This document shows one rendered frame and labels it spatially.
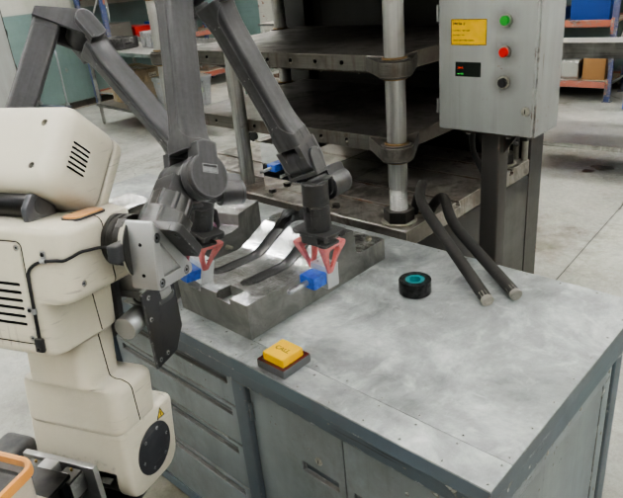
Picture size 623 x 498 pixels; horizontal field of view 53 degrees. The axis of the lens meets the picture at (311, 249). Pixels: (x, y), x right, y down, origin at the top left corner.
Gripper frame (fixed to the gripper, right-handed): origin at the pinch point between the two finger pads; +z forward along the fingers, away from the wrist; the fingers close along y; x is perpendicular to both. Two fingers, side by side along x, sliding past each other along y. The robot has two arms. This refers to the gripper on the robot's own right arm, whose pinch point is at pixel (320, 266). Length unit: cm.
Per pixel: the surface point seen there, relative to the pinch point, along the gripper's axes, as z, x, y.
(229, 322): 13.3, 14.0, 17.1
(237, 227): 8, -18, 50
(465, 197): 15, -92, 17
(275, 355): 11.9, 18.5, -2.8
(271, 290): 6.4, 6.2, 10.3
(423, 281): 11.5, -25.2, -9.9
